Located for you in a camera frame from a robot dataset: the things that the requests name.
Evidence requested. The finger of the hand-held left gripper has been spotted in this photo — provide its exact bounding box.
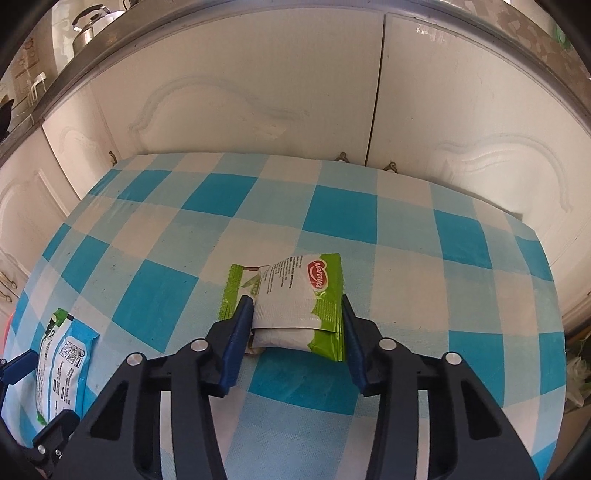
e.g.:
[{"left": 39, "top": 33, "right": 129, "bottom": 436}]
[
  {"left": 0, "top": 349, "right": 39, "bottom": 388},
  {"left": 25, "top": 410, "right": 82, "bottom": 469}
]

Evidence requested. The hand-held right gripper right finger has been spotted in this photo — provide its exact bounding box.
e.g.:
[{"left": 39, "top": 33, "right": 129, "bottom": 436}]
[{"left": 340, "top": 295, "right": 541, "bottom": 480}]

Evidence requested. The white kitchen cabinet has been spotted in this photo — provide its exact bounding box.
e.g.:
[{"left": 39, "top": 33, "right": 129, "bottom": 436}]
[{"left": 0, "top": 9, "right": 591, "bottom": 335}]

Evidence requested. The white wet wipes packet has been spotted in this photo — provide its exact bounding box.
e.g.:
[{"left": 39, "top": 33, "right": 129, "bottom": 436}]
[{"left": 34, "top": 307, "right": 101, "bottom": 426}]

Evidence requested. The green white snack packet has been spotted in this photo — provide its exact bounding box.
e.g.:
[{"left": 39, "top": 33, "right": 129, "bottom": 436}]
[{"left": 219, "top": 251, "right": 348, "bottom": 364}]

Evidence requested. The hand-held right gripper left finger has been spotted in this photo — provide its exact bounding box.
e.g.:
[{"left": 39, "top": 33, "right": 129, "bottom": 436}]
[{"left": 69, "top": 295, "right": 256, "bottom": 480}]

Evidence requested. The steel cooking pot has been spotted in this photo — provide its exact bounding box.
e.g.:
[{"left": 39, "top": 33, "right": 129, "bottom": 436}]
[{"left": 71, "top": 0, "right": 126, "bottom": 48}]

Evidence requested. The blue checked tablecloth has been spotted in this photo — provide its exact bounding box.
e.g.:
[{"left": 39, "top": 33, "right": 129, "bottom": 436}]
[{"left": 7, "top": 152, "right": 570, "bottom": 480}]

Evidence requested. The steel kitchen countertop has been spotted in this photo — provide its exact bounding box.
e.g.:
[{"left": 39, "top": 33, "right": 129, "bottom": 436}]
[{"left": 0, "top": 0, "right": 591, "bottom": 149}]

